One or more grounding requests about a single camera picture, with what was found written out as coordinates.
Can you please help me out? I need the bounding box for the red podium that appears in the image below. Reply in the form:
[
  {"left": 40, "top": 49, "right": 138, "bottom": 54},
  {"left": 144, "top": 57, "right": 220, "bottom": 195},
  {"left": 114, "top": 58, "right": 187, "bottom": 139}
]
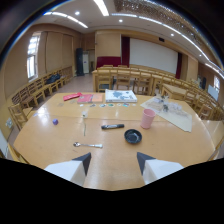
[{"left": 95, "top": 55, "right": 123, "bottom": 70}]

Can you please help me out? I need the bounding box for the beige paper sheet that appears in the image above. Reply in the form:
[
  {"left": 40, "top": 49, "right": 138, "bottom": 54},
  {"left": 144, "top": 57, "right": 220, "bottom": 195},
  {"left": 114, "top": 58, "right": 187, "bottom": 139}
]
[{"left": 139, "top": 95, "right": 194, "bottom": 133}]

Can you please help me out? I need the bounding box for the pink plastic cup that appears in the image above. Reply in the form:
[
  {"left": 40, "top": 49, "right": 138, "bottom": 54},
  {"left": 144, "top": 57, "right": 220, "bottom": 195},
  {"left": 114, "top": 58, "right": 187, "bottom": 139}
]
[{"left": 139, "top": 108, "right": 157, "bottom": 130}]

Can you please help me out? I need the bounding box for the orange booklet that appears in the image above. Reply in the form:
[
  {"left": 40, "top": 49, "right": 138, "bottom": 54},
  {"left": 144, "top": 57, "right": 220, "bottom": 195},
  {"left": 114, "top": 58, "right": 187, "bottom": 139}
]
[{"left": 91, "top": 93, "right": 104, "bottom": 104}]

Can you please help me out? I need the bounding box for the red flat packet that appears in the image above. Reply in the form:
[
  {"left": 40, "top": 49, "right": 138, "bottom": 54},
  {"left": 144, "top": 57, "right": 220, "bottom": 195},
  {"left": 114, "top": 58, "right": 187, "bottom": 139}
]
[{"left": 62, "top": 92, "right": 83, "bottom": 102}]

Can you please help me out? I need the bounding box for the window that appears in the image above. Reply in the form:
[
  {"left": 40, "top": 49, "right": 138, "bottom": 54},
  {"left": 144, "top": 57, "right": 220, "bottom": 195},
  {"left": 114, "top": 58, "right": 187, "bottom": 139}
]
[{"left": 26, "top": 32, "right": 42, "bottom": 81}]

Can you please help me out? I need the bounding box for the metal spoon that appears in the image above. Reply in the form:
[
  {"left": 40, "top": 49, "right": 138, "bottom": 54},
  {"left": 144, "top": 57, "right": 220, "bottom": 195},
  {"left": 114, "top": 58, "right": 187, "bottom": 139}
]
[{"left": 72, "top": 141, "right": 104, "bottom": 149}]

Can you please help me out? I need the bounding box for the white book with blue print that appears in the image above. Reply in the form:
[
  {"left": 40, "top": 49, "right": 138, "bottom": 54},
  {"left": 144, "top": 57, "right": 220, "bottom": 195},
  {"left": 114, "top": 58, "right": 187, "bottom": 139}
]
[{"left": 104, "top": 88, "right": 138, "bottom": 104}]

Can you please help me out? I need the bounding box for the red curtain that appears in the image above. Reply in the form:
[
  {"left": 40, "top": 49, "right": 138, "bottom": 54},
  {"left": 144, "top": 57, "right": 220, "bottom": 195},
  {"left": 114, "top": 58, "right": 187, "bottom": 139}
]
[{"left": 120, "top": 35, "right": 131, "bottom": 68}]

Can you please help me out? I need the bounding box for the red book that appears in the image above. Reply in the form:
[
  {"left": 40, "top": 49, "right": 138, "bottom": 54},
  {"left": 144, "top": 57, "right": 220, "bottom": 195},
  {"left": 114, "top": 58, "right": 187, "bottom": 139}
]
[{"left": 76, "top": 93, "right": 94, "bottom": 105}]

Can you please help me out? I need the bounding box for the clear plastic bag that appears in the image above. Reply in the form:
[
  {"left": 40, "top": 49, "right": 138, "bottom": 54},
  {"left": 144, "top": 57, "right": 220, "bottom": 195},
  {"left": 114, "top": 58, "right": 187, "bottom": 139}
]
[{"left": 164, "top": 101, "right": 184, "bottom": 116}]

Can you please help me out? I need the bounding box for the white projection screen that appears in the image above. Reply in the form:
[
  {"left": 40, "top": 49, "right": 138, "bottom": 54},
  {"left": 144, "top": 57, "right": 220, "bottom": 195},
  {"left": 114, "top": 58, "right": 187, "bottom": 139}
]
[{"left": 128, "top": 37, "right": 179, "bottom": 75}]

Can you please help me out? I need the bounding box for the wooden chair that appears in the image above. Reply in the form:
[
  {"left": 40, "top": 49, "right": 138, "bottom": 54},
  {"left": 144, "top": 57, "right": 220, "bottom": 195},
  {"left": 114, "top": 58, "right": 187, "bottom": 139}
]
[
  {"left": 115, "top": 69, "right": 132, "bottom": 91},
  {"left": 133, "top": 71, "right": 154, "bottom": 96},
  {"left": 7, "top": 102, "right": 34, "bottom": 132},
  {"left": 96, "top": 68, "right": 113, "bottom": 93}
]

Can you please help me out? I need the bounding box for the black bag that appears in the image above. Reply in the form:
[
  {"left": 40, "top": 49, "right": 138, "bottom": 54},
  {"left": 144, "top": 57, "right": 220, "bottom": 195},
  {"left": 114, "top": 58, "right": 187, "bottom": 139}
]
[{"left": 45, "top": 73, "right": 62, "bottom": 85}]

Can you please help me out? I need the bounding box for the black round dish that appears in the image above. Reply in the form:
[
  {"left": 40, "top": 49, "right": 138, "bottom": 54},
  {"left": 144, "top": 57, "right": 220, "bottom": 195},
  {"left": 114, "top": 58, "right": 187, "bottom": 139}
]
[{"left": 123, "top": 128, "right": 143, "bottom": 145}]

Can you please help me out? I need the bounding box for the white flower with green stem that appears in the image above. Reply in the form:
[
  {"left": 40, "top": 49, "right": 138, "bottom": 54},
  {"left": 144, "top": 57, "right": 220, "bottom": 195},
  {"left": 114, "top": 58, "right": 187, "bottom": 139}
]
[{"left": 81, "top": 111, "right": 89, "bottom": 137}]

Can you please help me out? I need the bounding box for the black marker pen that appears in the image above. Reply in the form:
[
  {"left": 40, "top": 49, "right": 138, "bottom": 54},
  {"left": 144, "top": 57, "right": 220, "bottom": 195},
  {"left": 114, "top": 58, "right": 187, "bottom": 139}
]
[{"left": 100, "top": 123, "right": 125, "bottom": 131}]

